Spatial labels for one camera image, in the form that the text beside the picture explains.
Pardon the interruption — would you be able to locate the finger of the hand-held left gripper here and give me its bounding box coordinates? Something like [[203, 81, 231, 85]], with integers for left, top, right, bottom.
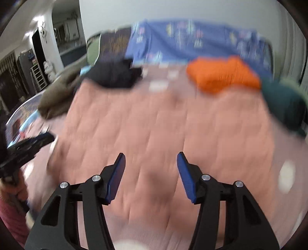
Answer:
[[7, 133, 55, 157]]

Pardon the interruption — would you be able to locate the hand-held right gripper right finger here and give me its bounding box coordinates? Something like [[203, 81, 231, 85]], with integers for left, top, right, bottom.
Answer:
[[177, 152, 280, 250]]

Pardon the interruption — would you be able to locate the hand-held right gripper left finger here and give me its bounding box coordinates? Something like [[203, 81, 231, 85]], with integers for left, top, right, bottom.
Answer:
[[24, 153, 126, 250]]

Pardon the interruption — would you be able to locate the pink quilted jacket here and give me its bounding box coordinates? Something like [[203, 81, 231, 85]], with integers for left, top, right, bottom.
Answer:
[[47, 82, 277, 250]]

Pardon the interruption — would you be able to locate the person's left forearm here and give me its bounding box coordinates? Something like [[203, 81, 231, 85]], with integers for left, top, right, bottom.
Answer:
[[0, 195, 27, 248]]

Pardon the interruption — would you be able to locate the person's left hand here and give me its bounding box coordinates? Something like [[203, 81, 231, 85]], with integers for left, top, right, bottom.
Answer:
[[0, 173, 29, 202]]

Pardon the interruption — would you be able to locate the brown fuzzy garment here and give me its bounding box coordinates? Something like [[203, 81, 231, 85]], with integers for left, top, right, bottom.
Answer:
[[38, 70, 82, 120]]

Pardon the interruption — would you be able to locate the white ladder rack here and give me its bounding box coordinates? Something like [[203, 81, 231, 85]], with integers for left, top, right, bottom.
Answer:
[[30, 63, 47, 92]]

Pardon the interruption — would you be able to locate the white cat figurine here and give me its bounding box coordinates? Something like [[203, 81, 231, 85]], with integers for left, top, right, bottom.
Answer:
[[43, 61, 56, 83]]

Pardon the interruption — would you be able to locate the dark blue counter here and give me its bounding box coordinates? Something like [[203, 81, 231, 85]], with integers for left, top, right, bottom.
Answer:
[[60, 47, 87, 68]]

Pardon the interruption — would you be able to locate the black garment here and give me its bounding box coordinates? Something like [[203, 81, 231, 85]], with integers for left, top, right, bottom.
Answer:
[[84, 58, 143, 89]]

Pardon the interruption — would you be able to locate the pink polka dot blanket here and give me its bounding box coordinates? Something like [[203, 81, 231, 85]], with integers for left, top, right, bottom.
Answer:
[[23, 63, 305, 250]]

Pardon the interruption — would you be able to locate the orange puffer jacket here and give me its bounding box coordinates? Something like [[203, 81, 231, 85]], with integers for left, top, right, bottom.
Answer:
[[186, 56, 263, 95]]

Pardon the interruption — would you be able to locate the dark patterned blanket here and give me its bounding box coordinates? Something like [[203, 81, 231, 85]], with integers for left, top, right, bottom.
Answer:
[[6, 27, 132, 149]]

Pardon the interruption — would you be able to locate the dark teal garment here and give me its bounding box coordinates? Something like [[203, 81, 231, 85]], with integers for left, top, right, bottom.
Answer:
[[261, 80, 306, 131]]

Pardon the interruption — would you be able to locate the blue tree print sheet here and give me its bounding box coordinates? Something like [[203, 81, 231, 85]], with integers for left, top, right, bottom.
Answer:
[[126, 20, 273, 77]]

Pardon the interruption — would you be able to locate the green pillow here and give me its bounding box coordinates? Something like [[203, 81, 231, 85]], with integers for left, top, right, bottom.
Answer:
[[279, 78, 308, 98]]

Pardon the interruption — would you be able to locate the white curtain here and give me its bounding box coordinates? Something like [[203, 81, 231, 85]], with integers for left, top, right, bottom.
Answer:
[[279, 0, 308, 82]]

